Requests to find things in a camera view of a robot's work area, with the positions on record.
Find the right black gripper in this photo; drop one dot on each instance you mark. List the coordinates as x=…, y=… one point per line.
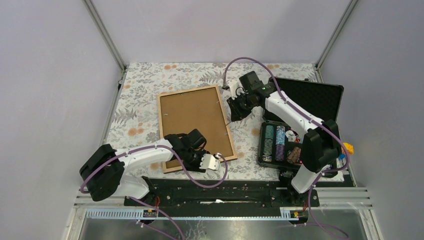
x=237, y=114

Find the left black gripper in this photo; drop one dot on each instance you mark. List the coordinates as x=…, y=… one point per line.
x=196, y=167

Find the black picture frame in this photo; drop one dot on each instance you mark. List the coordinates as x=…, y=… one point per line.
x=199, y=108

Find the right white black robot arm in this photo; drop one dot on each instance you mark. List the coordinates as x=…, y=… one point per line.
x=320, y=140

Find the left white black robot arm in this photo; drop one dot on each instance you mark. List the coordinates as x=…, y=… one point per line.
x=106, y=172

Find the black poker chip case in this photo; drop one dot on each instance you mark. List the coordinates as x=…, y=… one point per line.
x=278, y=139

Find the floral table mat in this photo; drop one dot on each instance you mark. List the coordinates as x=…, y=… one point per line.
x=136, y=120

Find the yellow blue tape dispenser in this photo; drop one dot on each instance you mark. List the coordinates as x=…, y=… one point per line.
x=346, y=149

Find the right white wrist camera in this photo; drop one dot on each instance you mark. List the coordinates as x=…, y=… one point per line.
x=236, y=89

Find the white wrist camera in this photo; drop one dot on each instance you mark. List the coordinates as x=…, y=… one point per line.
x=210, y=162
x=236, y=89

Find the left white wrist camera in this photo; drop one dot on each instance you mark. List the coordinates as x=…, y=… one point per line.
x=210, y=162

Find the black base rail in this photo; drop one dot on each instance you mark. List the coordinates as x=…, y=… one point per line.
x=231, y=195

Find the grey slotted cable duct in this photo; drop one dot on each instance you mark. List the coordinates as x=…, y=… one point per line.
x=245, y=213

